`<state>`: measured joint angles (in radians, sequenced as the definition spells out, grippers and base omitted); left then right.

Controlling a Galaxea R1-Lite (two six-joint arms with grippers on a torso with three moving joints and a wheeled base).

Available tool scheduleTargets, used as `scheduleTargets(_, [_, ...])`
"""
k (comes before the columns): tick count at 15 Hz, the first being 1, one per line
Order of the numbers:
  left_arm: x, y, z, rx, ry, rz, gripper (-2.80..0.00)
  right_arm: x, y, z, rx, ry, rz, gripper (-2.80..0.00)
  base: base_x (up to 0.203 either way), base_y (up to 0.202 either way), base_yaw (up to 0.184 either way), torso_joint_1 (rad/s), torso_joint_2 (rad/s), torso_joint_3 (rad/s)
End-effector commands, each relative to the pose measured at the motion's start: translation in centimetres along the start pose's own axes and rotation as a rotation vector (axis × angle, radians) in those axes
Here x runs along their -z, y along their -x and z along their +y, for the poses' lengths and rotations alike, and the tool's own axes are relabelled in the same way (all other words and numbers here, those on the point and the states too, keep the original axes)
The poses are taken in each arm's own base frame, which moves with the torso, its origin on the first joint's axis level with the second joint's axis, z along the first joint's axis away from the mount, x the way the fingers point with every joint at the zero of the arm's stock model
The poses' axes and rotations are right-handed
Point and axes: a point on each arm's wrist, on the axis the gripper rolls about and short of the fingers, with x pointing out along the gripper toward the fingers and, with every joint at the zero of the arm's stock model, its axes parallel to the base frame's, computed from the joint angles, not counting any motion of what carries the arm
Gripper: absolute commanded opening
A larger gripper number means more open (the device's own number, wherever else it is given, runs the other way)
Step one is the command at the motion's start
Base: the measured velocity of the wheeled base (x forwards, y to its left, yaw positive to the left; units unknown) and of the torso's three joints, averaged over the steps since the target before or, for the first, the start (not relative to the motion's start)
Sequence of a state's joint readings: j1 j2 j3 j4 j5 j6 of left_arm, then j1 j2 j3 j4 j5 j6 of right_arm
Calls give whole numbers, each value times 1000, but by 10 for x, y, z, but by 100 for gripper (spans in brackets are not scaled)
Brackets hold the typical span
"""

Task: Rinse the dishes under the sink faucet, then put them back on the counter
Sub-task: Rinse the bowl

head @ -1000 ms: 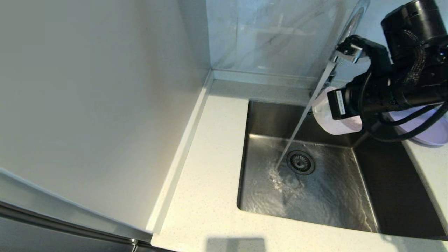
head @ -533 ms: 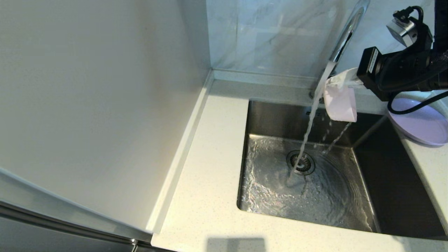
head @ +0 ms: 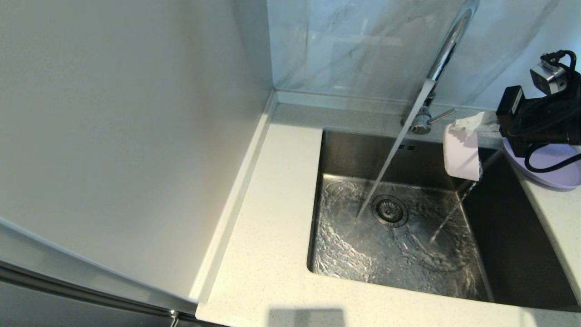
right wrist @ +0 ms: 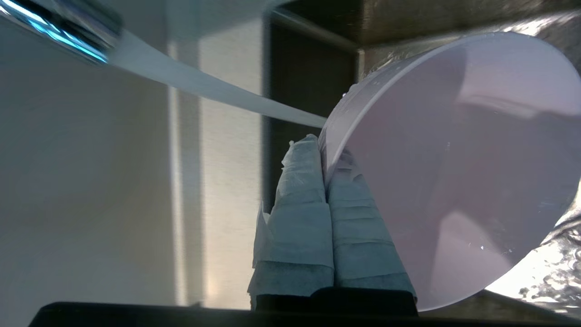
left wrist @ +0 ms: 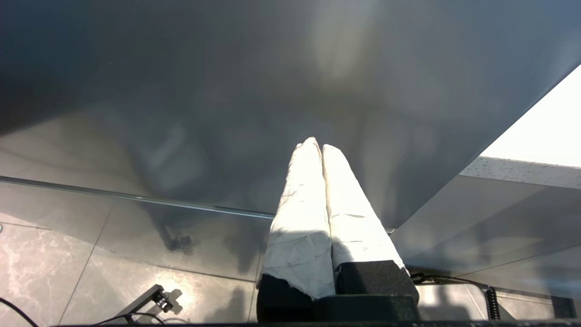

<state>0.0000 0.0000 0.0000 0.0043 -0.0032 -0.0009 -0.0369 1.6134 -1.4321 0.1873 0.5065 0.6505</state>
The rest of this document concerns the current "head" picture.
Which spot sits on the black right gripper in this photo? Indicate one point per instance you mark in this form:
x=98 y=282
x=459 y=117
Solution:
x=544 y=120

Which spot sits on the chrome gooseneck faucet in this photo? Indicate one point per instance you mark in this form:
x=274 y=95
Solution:
x=424 y=121

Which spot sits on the tall fridge with grey front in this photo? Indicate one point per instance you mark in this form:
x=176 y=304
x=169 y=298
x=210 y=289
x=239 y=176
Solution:
x=113 y=136

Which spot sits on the pale pink cup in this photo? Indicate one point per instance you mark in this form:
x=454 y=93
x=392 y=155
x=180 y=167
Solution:
x=460 y=156

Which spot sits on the stainless steel sink basin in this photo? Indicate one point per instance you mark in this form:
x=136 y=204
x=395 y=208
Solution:
x=408 y=263

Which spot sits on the purple plastic plate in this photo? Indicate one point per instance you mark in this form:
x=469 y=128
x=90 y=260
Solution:
x=553 y=159

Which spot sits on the round metal drain strainer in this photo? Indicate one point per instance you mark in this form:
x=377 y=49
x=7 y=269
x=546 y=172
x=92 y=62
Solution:
x=390 y=211

